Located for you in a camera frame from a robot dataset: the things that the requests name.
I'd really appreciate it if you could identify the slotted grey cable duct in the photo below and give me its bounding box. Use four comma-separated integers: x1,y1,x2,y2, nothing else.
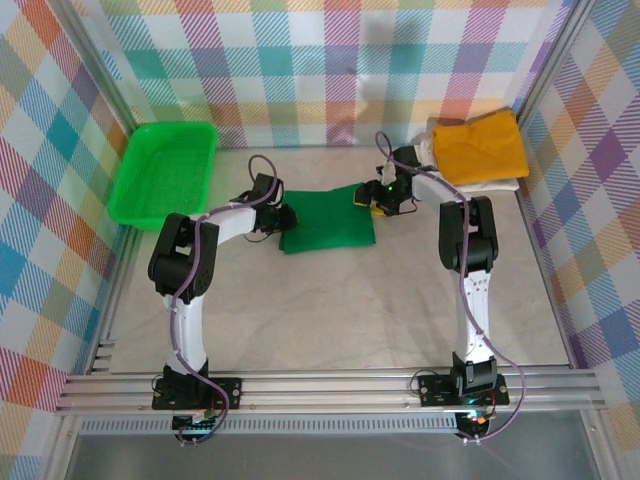
79,418,459,435

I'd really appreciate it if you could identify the bright green plastic basket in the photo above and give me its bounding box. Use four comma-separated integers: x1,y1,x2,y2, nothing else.
107,121,220,232

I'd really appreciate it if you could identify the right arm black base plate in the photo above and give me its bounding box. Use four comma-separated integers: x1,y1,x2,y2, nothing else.
417,373,510,407

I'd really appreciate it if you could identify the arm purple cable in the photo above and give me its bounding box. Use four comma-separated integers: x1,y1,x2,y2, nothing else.
374,130,527,445
167,154,286,446

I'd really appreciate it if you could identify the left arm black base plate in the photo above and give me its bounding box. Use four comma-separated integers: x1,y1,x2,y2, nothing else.
152,377,243,411

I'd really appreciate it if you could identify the dark green t-shirt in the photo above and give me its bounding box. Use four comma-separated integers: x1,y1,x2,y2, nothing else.
277,182,377,256

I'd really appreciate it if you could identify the folded mustard yellow t-shirt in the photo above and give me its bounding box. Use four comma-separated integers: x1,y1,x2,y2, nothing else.
431,108,530,188

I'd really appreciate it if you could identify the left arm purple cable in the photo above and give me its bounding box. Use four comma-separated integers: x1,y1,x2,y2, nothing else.
167,154,286,446

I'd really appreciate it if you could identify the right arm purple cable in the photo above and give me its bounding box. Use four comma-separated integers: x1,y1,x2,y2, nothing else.
374,130,527,445

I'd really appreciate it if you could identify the aluminium frame post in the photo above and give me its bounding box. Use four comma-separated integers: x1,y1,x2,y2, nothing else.
512,0,599,126
54,0,144,132

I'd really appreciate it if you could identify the aluminium mounting rail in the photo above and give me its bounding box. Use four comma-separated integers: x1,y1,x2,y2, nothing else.
53,367,609,416

